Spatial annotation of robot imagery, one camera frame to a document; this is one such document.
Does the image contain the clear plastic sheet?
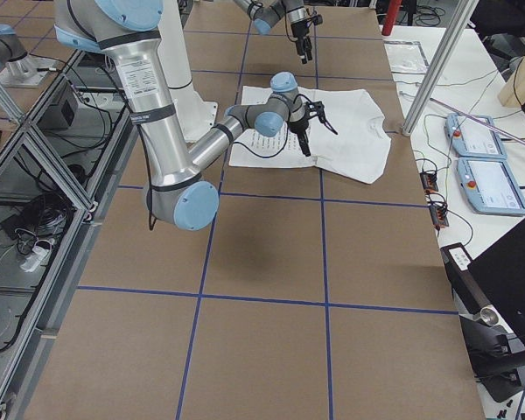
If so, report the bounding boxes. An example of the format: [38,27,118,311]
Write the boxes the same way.
[384,40,429,74]

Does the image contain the red cylinder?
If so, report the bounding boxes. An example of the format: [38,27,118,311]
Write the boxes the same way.
[381,0,403,36]

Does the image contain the black laptop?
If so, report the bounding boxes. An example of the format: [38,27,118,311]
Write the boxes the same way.
[468,218,525,345]

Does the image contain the aluminium frame post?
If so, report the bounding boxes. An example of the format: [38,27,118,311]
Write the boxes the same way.
[402,0,479,137]

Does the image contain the orange black electronics board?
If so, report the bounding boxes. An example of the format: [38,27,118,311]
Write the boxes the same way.
[419,171,438,194]

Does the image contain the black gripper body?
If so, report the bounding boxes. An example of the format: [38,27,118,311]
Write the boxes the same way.
[288,8,323,40]
[288,101,325,135]

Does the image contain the blue teach pendant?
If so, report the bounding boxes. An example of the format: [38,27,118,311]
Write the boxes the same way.
[457,157,525,216]
[445,113,508,160]

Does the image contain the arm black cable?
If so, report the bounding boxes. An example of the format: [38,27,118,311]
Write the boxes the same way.
[144,104,339,232]

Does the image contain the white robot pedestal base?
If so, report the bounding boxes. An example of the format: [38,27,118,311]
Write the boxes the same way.
[157,0,218,143]

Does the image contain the lower blue teach pendant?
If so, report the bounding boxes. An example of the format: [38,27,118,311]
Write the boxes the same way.
[457,157,525,216]

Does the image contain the upper blue teach pendant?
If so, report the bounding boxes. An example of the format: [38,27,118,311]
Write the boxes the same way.
[445,113,508,160]

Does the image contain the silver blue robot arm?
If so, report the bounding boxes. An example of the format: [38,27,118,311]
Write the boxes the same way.
[54,1,327,231]
[234,0,323,64]

